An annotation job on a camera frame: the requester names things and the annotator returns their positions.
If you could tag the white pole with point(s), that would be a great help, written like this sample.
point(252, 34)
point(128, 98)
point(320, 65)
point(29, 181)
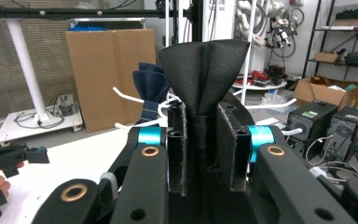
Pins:
point(28, 71)

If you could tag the black metal shelf rack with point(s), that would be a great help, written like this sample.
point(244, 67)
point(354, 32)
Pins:
point(320, 37)

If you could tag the flat cardboard box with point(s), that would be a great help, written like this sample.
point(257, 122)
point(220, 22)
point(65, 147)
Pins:
point(354, 24)

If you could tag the white round table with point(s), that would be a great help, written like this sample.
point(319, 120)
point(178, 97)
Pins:
point(261, 85)

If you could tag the black computer tower white label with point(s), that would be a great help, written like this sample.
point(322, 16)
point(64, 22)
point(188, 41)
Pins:
point(310, 121)

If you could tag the white robot on stand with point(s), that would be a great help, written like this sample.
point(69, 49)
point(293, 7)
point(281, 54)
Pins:
point(276, 28)

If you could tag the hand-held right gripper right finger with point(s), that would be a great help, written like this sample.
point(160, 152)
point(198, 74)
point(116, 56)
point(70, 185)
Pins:
point(230, 149)

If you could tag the tall upright cardboard box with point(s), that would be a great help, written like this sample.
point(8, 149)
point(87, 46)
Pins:
point(112, 77)

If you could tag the beige window blinds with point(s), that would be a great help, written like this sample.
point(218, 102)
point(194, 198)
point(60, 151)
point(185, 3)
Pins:
point(0, 77)

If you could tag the navy blue bow tie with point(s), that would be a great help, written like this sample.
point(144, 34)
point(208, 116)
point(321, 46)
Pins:
point(150, 84)

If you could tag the black bow tie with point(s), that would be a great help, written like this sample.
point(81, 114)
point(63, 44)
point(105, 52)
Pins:
point(202, 74)

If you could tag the wide open cardboard box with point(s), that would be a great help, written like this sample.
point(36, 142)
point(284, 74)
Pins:
point(320, 91)

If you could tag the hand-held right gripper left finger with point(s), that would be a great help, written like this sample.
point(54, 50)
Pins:
point(177, 149)

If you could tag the white wheeled base plate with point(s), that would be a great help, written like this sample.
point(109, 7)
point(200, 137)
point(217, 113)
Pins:
point(15, 127)

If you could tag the small closed cardboard box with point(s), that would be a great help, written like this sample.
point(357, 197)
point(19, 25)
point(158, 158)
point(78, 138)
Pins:
point(327, 57)

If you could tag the white metal hook rack stand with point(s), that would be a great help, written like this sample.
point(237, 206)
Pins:
point(270, 105)

